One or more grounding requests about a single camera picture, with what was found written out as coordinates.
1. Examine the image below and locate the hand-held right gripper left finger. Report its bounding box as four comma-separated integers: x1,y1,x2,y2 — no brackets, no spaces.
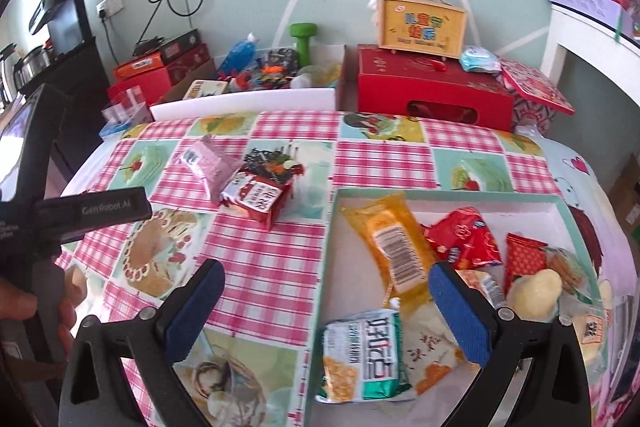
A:
59,258,227,427

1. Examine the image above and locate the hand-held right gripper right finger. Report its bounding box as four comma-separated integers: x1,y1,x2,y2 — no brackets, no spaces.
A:
428,261,591,427

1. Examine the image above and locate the white snack packet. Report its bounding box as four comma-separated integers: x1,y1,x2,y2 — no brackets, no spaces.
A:
400,306,482,396

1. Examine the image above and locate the red patterned snack packet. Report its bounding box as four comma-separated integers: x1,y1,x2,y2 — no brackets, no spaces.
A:
424,206,503,271

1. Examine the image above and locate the red wafer packet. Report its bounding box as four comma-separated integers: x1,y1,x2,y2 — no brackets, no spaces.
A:
504,232,549,294

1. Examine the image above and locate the long orange snack packet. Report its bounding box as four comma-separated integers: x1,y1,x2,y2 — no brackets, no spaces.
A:
341,191,437,309

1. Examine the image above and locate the green snack packet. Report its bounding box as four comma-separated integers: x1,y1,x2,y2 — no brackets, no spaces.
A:
314,308,414,404

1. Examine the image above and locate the clear rice cracker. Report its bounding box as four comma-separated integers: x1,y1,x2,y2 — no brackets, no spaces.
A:
544,247,587,297

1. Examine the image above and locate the teal cardboard tray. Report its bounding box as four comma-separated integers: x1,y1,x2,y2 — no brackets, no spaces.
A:
299,188,610,427

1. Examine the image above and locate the red packet with white label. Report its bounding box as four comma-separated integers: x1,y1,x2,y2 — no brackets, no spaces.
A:
219,164,297,231

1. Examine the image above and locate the small orange green packet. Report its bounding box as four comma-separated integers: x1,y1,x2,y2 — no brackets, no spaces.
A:
571,312,609,374

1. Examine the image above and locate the pink snack packet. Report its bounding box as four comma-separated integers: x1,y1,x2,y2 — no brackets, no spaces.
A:
179,134,244,204

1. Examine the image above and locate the person's left hand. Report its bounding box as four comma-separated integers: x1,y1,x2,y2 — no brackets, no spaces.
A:
0,266,90,357

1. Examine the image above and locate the pink checked tablecloth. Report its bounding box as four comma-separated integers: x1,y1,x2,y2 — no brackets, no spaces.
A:
52,109,640,427

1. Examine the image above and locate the clear plastic box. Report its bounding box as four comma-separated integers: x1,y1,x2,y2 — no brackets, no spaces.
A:
100,84,154,130

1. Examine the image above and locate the steel kettle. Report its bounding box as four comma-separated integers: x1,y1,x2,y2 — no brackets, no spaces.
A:
0,38,57,105

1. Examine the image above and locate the red boxes stack left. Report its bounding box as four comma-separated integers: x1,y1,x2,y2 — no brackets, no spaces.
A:
106,43,217,108

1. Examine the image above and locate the white cartoon bed sheet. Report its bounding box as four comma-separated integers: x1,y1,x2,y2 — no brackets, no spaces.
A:
515,127,640,298

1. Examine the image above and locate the small card game box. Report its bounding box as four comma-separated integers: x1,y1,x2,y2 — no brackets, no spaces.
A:
181,79,227,101

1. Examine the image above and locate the brown cardboard carton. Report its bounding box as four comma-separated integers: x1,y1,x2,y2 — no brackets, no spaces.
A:
606,152,640,235

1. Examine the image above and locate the dark flat box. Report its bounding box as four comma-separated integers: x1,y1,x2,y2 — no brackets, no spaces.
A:
159,29,202,62

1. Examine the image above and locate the cardboard box of toys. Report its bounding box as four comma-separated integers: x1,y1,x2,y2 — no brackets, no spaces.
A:
149,43,347,122

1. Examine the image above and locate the large red gift box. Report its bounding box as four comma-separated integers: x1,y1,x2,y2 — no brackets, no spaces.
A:
356,44,516,131

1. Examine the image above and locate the red patterned lidded box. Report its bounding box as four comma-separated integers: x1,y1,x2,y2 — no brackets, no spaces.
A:
499,58,577,136

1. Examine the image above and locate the blue plastic bottle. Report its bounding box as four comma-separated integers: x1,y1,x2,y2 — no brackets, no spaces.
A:
216,33,262,76

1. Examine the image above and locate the blue face mask pack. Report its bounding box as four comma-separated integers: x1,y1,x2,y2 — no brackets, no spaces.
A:
458,46,502,74

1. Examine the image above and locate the white shelf unit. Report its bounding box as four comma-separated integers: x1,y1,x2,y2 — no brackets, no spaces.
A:
539,3,640,158

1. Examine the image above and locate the green dumbbell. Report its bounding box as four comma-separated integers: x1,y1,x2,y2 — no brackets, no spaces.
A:
289,22,318,68

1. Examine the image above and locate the orange gift case with handle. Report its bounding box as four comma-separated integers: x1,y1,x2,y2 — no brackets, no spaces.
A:
369,0,469,58

